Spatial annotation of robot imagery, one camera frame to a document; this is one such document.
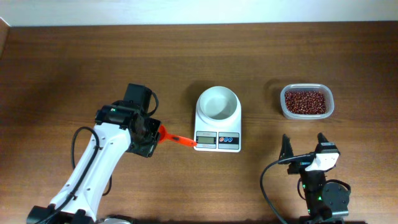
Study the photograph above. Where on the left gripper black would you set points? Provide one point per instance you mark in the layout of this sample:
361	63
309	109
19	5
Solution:
148	150

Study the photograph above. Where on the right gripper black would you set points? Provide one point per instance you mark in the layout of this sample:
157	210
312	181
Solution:
298	168

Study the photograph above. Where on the orange measuring scoop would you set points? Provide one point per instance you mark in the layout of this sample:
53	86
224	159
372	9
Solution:
164	135

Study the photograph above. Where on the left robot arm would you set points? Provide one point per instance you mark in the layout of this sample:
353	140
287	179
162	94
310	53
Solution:
123	126

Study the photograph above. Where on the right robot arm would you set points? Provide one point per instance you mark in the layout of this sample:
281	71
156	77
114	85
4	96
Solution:
327	200

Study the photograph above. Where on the white digital kitchen scale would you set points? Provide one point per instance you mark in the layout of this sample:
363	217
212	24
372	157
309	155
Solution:
218	136

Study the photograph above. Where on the white bowl on scale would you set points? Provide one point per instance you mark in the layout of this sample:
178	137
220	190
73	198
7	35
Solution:
218	103

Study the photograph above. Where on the red beans in container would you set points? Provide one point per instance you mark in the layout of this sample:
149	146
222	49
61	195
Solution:
305	102

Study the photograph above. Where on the clear plastic bean container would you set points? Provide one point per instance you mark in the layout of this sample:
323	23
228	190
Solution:
308	87

